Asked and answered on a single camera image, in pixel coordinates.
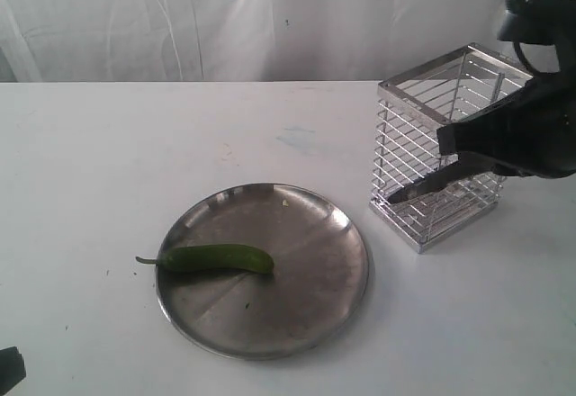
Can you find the white backdrop curtain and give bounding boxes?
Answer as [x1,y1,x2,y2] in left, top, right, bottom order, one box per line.
[1,0,512,82]

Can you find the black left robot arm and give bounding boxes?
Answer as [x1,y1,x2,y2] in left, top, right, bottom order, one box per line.
[0,346,26,395]

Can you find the black handled kitchen knife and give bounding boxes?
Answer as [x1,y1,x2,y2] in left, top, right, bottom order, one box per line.
[386,161,481,204]

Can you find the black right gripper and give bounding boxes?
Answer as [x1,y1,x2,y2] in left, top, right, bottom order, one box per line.
[436,76,575,179]

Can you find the chrome wire utensil holder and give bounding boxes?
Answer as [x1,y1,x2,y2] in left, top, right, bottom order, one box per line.
[370,43,532,253]

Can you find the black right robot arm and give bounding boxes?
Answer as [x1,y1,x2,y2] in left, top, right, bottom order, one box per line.
[436,0,575,182]

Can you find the green chili pepper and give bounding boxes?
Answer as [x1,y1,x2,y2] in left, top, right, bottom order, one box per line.
[135,244,275,275]

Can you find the round steel plate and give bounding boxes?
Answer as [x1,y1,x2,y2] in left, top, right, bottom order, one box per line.
[155,183,371,360]

